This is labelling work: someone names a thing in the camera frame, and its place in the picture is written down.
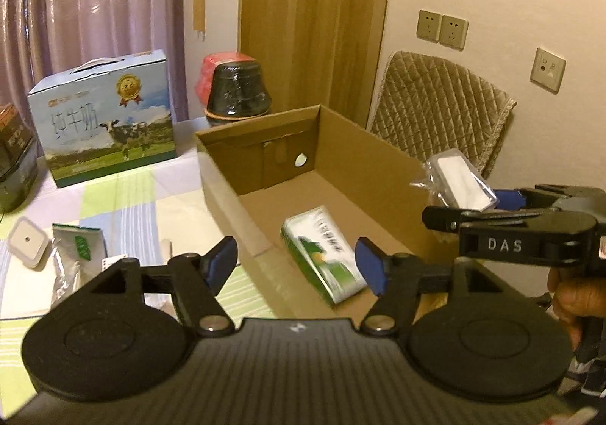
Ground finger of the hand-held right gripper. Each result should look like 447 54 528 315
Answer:
422 205 554 234
492 184 606 213

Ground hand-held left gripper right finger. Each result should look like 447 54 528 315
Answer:
355 237 522 339

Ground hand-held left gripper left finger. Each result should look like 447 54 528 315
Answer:
71 236 237 337

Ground clear plastic case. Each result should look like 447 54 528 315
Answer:
409 153 500 214

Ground large cardboard box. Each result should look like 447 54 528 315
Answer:
194 104 462 317

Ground plaid cloth covered desktop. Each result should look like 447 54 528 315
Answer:
0 115 285 328

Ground person's right hand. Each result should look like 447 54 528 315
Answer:
547 264 590 351

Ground green white carton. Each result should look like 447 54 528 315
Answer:
279 205 369 308

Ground quilted beige chair cushion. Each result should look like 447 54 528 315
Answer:
368 51 518 180

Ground silver foil bag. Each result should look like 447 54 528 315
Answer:
48 223 103 313

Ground wrapped black bowl stack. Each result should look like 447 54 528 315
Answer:
205 62 274 125

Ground blue milk gift box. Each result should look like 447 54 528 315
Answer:
26 49 178 189

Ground red wrapped package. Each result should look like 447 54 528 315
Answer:
196 52 254 109

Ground white square lidded container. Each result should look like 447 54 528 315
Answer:
8 217 52 270

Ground wrapped black and green bowls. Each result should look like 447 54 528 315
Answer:
0 104 39 214

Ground wooden door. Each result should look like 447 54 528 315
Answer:
239 0 395 128

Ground pink pleated curtain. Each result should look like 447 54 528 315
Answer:
0 0 190 123

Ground single wall outlet plate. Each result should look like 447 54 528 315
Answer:
530 47 567 93

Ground wooden sticks on wall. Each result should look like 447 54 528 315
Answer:
193 0 207 40

